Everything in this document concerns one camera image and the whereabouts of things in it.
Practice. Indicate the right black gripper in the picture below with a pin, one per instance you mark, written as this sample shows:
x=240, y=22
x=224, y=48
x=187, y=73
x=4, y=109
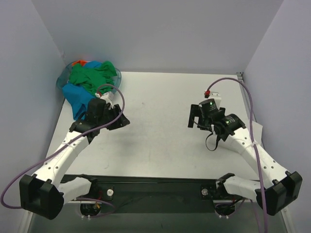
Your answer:
x=195, y=116

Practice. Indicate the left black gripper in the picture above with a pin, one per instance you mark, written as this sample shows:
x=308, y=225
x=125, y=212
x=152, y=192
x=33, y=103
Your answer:
x=117, y=116

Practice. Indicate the white t-shirt with red print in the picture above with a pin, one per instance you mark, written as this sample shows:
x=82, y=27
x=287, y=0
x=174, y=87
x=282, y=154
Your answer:
x=256, y=130

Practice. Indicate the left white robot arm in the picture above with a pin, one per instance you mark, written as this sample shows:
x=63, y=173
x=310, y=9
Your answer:
x=43, y=193

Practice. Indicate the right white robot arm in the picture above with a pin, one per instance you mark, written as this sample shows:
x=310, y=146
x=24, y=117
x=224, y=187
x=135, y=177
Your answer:
x=277, y=187

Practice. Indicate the green t-shirt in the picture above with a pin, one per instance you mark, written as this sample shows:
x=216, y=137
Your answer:
x=93, y=79

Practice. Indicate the blue t-shirt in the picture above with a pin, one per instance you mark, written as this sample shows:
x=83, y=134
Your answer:
x=78, y=98

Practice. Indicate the orange t-shirt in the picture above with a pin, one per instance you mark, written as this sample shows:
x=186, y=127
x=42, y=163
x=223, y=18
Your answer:
x=79, y=62

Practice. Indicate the translucent teal plastic basket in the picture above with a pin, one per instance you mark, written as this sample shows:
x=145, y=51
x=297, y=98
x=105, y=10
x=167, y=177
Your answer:
x=64, y=77

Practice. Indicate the aluminium table edge rail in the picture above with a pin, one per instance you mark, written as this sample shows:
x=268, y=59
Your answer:
x=244, y=93

